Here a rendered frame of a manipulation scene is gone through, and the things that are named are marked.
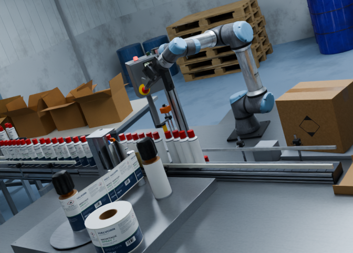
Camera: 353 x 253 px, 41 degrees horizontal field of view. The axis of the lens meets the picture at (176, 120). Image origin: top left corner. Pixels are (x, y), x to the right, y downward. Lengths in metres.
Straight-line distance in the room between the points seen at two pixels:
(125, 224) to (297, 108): 0.97
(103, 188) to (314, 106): 1.04
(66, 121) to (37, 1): 4.19
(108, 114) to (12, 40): 3.89
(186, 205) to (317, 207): 0.56
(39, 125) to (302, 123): 2.96
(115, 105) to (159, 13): 5.77
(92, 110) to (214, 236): 2.51
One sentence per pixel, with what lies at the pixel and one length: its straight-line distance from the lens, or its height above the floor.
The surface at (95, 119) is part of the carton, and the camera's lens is 4.25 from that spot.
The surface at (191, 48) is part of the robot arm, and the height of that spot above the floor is 1.48.
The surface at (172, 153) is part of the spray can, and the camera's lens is 2.48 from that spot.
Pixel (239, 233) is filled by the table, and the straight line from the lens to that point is 1.91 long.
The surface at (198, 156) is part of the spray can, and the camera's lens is 2.39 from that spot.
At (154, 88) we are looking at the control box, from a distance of 2.47.
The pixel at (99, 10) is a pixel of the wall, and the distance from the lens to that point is 9.68.
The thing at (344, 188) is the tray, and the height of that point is 0.86.
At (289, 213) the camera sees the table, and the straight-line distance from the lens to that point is 1.95.
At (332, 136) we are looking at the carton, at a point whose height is 0.93.
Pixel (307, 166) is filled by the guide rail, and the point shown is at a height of 0.91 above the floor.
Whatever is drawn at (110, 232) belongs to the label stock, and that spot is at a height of 0.99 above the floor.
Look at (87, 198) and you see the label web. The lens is 2.22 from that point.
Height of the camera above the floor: 1.84
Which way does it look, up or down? 17 degrees down
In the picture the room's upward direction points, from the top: 19 degrees counter-clockwise
